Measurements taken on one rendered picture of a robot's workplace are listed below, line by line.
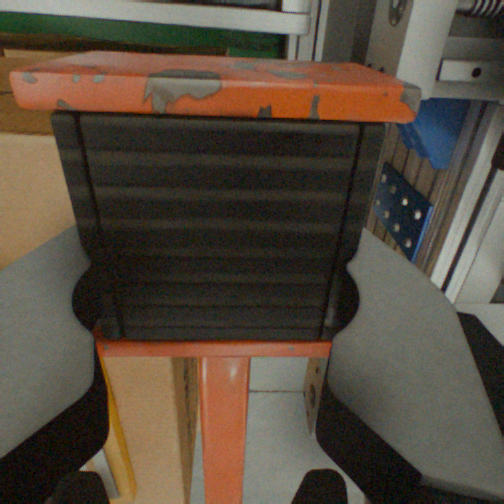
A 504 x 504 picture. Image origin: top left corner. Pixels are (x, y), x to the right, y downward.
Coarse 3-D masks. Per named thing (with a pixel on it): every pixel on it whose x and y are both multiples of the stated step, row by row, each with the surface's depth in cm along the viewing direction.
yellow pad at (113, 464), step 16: (112, 400) 36; (112, 416) 36; (112, 432) 37; (112, 448) 39; (96, 464) 39; (112, 464) 40; (128, 464) 42; (112, 480) 41; (128, 480) 43; (112, 496) 43; (128, 496) 45
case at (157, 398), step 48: (0, 96) 31; (0, 144) 23; (48, 144) 23; (0, 192) 25; (48, 192) 25; (0, 240) 27; (144, 384) 36; (192, 384) 57; (144, 432) 40; (192, 432) 60; (144, 480) 46
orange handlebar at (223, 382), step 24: (216, 360) 14; (240, 360) 14; (216, 384) 15; (240, 384) 15; (216, 408) 16; (240, 408) 16; (216, 432) 17; (240, 432) 17; (216, 456) 18; (240, 456) 18; (216, 480) 19; (240, 480) 19
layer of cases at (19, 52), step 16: (0, 48) 66; (16, 48) 67; (32, 48) 70; (48, 48) 72; (64, 48) 74; (80, 48) 77; (96, 48) 79; (112, 48) 82; (128, 48) 86; (144, 48) 89; (160, 48) 93; (176, 48) 97
